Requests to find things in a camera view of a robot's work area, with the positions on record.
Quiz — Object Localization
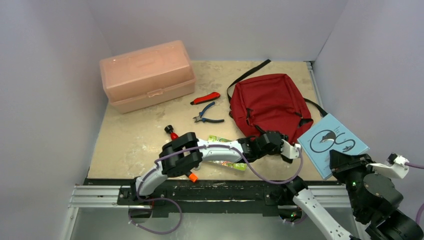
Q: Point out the red backpack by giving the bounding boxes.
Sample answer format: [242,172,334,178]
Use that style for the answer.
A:
[227,59,328,144]

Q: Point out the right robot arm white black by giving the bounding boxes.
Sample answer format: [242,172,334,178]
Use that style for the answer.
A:
[280,150,424,240]

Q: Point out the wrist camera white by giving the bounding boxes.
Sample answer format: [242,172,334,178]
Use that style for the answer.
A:
[368,153,410,179]
[280,139,302,164]

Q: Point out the blue handled pliers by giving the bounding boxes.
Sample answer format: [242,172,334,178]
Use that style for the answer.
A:
[193,101,225,124]

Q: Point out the black metal base plate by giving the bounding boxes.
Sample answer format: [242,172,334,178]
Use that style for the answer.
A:
[82,175,342,220]

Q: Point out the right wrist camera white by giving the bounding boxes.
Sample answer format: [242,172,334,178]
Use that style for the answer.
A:
[368,153,410,179]

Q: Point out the light blue paperback book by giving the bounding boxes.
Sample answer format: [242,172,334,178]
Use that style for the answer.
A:
[297,113,370,180]

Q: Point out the aluminium frame rails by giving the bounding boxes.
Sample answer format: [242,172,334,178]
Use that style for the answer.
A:
[66,61,370,240]

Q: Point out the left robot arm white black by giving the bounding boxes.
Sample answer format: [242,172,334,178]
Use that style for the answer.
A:
[129,131,300,205]

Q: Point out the pink plastic storage box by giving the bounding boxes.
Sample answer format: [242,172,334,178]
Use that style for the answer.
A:
[99,40,196,114]

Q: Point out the red black glue stick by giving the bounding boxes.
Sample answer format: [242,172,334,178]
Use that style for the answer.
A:
[164,125,179,140]

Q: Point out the orange black highlighter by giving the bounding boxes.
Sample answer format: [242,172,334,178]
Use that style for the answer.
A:
[185,171,198,183]

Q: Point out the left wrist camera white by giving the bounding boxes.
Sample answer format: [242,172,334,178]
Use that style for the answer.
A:
[280,139,302,164]

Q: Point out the green bottom paperback book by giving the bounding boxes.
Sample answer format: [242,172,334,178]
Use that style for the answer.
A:
[207,135,247,172]

